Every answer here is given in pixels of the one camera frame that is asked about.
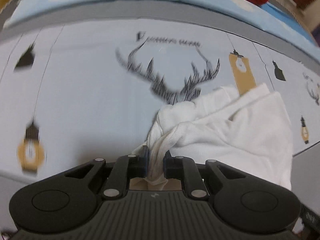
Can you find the white long-sleeve shirt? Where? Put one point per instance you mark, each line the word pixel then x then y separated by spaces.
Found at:
pixel 250 132

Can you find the grey printed bed sheet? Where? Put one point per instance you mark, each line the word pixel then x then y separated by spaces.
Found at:
pixel 87 81

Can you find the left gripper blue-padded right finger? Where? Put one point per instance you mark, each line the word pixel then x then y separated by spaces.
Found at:
pixel 185 170

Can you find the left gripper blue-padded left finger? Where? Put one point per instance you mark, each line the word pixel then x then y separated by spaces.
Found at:
pixel 127 167

